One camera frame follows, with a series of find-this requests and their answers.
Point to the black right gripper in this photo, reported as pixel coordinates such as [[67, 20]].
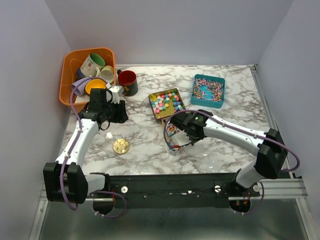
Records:
[[194, 140]]

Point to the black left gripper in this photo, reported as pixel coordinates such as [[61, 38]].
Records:
[[121, 116]]

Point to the gold tin of lollipops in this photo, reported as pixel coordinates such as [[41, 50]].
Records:
[[170, 130]]

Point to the dark tin of star candies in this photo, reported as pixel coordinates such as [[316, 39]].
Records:
[[165, 103]]

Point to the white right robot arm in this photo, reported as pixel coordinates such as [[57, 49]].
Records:
[[267, 147]]

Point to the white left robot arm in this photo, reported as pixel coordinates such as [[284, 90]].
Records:
[[64, 178]]

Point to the clear glass jar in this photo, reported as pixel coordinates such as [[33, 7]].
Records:
[[174, 150]]

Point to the gold round jar lid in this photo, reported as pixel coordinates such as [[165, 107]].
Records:
[[121, 146]]

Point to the black mug red inside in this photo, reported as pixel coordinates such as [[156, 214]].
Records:
[[128, 80]]

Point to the black mug yellow inside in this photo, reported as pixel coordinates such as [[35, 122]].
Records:
[[94, 84]]

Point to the cream white mug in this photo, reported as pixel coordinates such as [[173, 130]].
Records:
[[107, 73]]

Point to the lavender cup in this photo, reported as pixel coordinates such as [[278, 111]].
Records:
[[79, 86]]

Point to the teal tin swirl lollipops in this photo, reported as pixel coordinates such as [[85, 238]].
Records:
[[208, 91]]

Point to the blue mug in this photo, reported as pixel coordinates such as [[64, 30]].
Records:
[[79, 74]]

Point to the white mug green inside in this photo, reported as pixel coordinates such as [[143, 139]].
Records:
[[91, 63]]

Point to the orange plastic bin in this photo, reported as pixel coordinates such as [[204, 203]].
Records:
[[73, 61]]

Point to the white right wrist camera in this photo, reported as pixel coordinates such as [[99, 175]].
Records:
[[181, 139]]

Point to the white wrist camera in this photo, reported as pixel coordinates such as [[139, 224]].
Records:
[[181, 139], [114, 94]]

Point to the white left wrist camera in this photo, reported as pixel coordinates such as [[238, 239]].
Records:
[[114, 94]]

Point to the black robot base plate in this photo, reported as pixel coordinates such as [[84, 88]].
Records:
[[163, 191]]

